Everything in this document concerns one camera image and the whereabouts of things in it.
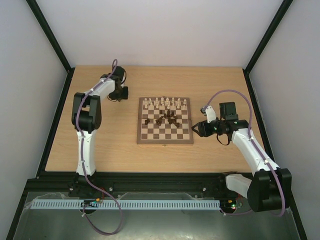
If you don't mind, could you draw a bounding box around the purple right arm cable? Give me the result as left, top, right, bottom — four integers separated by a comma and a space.
204, 89, 287, 217

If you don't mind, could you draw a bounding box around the black aluminium frame rail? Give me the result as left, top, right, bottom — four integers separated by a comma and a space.
23, 171, 238, 200

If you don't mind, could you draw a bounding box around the light blue slotted cable duct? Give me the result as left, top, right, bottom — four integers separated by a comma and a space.
30, 199, 221, 210

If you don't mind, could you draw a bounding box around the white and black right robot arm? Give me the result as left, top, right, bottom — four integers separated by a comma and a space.
191, 102, 292, 216

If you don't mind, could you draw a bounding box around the wooden chessboard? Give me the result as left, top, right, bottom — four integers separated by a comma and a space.
136, 96, 194, 146

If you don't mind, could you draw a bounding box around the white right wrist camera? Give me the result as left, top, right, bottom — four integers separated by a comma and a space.
200, 105, 216, 124

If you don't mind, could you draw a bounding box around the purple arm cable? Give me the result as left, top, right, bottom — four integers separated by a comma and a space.
75, 58, 124, 236
204, 89, 287, 217

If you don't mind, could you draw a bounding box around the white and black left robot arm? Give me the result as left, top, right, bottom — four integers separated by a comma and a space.
71, 66, 129, 176

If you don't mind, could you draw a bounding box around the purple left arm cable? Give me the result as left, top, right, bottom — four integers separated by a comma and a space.
75, 58, 124, 236

